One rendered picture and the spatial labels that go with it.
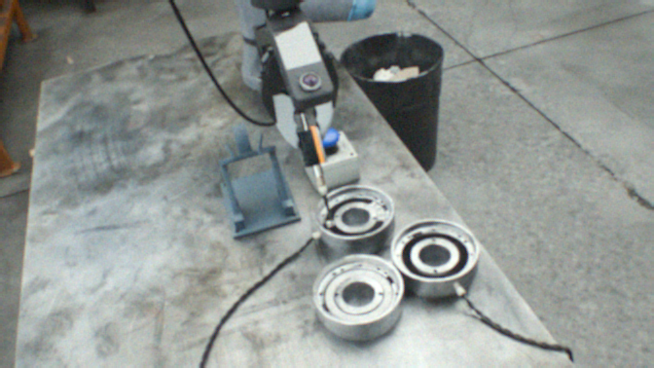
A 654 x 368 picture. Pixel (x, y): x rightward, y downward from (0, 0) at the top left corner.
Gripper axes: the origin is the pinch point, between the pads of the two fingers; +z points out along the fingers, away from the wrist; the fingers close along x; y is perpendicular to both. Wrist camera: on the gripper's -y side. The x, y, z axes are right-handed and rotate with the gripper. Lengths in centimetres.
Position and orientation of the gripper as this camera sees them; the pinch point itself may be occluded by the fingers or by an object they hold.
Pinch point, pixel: (308, 138)
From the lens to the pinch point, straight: 80.7
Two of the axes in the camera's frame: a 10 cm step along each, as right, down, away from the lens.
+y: -2.6, -5.8, 7.7
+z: 1.3, 7.7, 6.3
